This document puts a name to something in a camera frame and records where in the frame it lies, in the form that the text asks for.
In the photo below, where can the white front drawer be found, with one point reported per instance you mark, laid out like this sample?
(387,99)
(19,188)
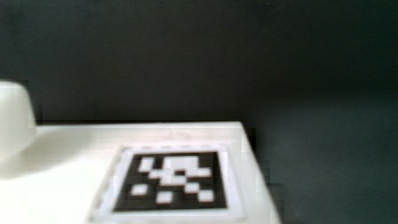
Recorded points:
(126,174)

